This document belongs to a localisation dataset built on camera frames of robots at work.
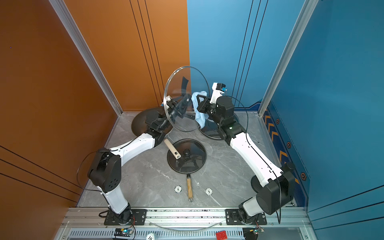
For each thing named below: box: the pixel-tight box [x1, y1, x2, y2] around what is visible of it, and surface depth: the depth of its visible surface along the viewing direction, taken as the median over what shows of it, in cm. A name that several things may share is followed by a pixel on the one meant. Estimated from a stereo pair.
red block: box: [215, 230, 228, 240], surface depth 69 cm
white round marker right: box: [205, 187, 213, 196], surface depth 83 cm
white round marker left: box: [174, 185, 183, 194], surface depth 84 cm
